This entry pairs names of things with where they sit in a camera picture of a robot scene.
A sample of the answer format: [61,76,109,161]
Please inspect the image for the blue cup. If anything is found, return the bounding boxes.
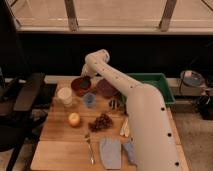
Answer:
[83,93,96,108]

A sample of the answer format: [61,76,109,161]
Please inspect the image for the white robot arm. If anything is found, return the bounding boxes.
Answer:
[81,49,182,171]

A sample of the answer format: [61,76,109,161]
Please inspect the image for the purple bowl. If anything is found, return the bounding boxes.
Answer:
[96,79,118,98]

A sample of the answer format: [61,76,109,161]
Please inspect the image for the blue sponge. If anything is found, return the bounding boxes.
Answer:
[122,141,136,165]

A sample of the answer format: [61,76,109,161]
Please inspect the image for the round metal dish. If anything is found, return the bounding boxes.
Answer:
[180,70,205,87]

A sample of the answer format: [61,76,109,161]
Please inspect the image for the metal fork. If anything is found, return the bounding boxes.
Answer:
[85,132,95,165]

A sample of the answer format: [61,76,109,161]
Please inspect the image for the bunch of dark grapes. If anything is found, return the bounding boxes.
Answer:
[88,113,113,132]

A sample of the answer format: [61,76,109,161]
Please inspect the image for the black eraser block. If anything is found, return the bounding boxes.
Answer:
[80,77,91,89]

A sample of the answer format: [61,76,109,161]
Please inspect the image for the white cup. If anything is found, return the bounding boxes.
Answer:
[57,87,72,106]

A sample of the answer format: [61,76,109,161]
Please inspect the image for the peeled banana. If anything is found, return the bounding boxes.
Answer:
[120,118,130,137]

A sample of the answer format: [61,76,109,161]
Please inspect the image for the green plastic tray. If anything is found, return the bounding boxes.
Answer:
[120,72,177,108]

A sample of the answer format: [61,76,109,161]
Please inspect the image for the black device on right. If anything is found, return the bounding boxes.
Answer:
[197,91,213,120]

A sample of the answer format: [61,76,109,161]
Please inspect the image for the light blue cloth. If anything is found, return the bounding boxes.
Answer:
[99,138,121,170]

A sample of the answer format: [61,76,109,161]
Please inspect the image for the black office chair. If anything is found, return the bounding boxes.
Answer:
[0,73,47,171]

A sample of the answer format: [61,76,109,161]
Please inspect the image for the red bowl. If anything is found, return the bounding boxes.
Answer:
[71,77,91,97]

